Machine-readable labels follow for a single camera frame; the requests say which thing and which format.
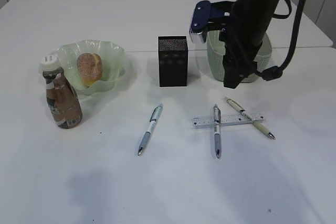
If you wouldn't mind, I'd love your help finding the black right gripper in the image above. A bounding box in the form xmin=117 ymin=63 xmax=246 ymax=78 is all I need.
xmin=219 ymin=25 xmax=262 ymax=89

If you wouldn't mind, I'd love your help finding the transparent plastic ruler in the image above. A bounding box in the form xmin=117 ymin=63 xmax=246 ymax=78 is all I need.
xmin=192 ymin=113 xmax=265 ymax=129

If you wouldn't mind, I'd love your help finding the sugared bread roll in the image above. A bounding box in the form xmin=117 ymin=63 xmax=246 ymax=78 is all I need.
xmin=77 ymin=53 xmax=103 ymax=87

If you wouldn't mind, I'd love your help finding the brown coffee drink bottle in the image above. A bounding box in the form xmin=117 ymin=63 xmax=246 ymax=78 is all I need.
xmin=40 ymin=55 xmax=82 ymax=129

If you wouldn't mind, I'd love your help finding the blue black right robot arm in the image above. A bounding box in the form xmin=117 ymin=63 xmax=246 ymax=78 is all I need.
xmin=219 ymin=0 xmax=306 ymax=89

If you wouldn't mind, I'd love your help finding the green plastic woven basket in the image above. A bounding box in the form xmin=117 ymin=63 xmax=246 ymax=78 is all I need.
xmin=206 ymin=30 xmax=272 ymax=82

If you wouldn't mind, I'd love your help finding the beige patterned pen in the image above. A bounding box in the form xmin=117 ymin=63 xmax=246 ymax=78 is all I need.
xmin=224 ymin=97 xmax=276 ymax=140

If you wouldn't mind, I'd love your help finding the black mesh pen holder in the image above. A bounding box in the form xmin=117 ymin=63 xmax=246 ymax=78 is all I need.
xmin=158 ymin=36 xmax=188 ymax=87

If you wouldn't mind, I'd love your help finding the grey grip patterned pen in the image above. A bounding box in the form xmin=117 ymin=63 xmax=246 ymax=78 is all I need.
xmin=213 ymin=104 xmax=222 ymax=159

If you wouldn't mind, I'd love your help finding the blue grip white pen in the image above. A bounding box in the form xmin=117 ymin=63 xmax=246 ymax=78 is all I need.
xmin=138 ymin=104 xmax=163 ymax=156

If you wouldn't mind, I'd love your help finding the green wavy glass plate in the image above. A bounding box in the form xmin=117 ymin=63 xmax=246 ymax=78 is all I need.
xmin=51 ymin=39 xmax=125 ymax=95

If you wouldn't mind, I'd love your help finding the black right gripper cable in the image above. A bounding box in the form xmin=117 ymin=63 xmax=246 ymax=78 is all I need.
xmin=256 ymin=0 xmax=316 ymax=82

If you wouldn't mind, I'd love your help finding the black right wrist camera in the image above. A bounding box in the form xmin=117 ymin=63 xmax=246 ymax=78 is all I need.
xmin=189 ymin=0 xmax=234 ymax=44

